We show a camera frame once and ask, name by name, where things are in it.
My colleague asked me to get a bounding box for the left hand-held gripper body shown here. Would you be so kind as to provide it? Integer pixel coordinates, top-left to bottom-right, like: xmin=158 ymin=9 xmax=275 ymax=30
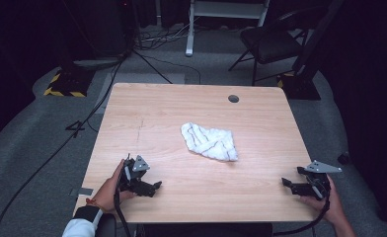
xmin=117 ymin=154 xmax=152 ymax=197

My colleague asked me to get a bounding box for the person's left hand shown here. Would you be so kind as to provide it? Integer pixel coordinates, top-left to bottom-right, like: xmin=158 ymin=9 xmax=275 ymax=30
xmin=90 ymin=159 xmax=138 ymax=213

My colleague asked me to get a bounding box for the black stand with striped base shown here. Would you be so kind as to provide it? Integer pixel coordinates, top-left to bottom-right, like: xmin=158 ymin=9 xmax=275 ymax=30
xmin=276 ymin=0 xmax=347 ymax=101

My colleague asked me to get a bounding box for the long black floor cable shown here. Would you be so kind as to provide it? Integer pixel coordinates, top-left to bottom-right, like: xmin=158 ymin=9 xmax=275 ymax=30
xmin=0 ymin=55 xmax=127 ymax=237

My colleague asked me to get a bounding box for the bundle of floor cables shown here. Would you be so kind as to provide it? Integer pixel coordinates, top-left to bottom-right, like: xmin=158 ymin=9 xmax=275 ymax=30
xmin=134 ymin=18 xmax=196 ymax=51

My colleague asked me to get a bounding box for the white metal stand frame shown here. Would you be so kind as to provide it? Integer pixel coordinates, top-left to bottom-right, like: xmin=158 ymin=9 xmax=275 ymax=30
xmin=185 ymin=0 xmax=271 ymax=58

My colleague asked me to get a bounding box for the black folding chair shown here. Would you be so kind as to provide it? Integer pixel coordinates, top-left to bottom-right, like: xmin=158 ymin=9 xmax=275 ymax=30
xmin=227 ymin=8 xmax=310 ymax=87

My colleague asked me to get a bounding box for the red bracelet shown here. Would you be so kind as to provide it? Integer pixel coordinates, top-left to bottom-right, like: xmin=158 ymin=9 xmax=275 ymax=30
xmin=85 ymin=197 xmax=108 ymax=213

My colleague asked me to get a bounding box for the white striped towel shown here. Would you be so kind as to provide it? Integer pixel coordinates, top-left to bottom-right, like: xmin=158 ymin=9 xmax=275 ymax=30
xmin=180 ymin=121 xmax=240 ymax=163

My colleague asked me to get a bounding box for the grey tape piece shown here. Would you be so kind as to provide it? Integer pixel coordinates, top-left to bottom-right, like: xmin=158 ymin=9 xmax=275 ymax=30
xmin=69 ymin=187 xmax=95 ymax=198

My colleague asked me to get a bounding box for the hand-held gripper cable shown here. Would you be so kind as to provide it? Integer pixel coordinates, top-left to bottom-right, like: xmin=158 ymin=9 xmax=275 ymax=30
xmin=113 ymin=176 xmax=133 ymax=237
xmin=272 ymin=184 xmax=332 ymax=237

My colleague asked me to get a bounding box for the left hand-held gripper cable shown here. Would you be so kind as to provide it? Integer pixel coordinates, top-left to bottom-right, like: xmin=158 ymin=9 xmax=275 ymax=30
xmin=113 ymin=176 xmax=133 ymax=237

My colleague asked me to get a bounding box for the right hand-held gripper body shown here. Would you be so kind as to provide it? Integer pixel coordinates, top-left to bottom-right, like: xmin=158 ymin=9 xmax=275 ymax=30
xmin=298 ymin=159 xmax=344 ymax=200

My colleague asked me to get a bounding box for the small black floor object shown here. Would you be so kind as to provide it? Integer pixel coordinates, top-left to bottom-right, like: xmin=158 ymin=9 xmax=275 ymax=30
xmin=337 ymin=151 xmax=351 ymax=166

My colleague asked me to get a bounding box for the thin black floor cable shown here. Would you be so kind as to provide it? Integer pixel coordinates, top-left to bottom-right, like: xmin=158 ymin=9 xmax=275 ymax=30
xmin=141 ymin=53 xmax=202 ymax=86

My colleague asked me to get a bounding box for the black yellow striped base plate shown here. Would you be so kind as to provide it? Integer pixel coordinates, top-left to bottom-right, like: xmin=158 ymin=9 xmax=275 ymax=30
xmin=42 ymin=66 xmax=96 ymax=99

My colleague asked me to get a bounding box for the person's right hand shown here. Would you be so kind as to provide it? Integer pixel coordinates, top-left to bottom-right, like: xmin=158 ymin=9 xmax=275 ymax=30
xmin=299 ymin=175 xmax=348 ymax=227

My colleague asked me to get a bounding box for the right hand-held gripper cable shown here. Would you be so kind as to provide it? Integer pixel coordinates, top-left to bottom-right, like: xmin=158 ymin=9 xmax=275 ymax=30
xmin=272 ymin=184 xmax=332 ymax=237

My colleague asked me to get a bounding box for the dark equipment cabinet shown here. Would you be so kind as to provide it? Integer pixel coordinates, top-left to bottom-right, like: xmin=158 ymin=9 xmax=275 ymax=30
xmin=91 ymin=0 xmax=140 ymax=59

